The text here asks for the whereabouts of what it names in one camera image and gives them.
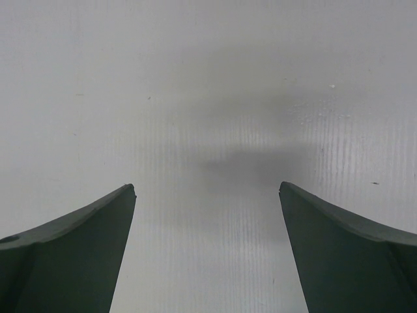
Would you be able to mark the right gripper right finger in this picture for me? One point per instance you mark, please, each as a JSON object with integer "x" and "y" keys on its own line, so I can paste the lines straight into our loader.
{"x": 346, "y": 262}

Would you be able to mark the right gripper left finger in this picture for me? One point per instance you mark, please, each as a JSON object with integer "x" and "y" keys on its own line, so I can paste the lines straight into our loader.
{"x": 70, "y": 264}

